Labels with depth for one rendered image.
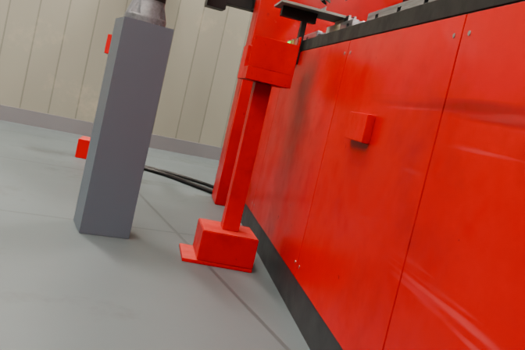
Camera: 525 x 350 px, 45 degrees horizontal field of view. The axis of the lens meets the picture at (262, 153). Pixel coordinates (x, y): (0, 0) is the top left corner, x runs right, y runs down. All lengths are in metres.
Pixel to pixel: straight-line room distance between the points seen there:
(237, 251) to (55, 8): 3.60
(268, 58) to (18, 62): 3.51
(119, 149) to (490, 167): 1.54
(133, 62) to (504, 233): 1.60
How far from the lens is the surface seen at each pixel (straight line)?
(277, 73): 2.18
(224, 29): 5.76
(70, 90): 5.48
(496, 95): 1.05
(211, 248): 2.22
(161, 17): 2.35
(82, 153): 4.15
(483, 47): 1.13
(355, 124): 1.60
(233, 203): 2.27
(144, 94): 2.29
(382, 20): 1.67
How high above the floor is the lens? 0.58
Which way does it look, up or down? 4 degrees down
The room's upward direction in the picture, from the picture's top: 13 degrees clockwise
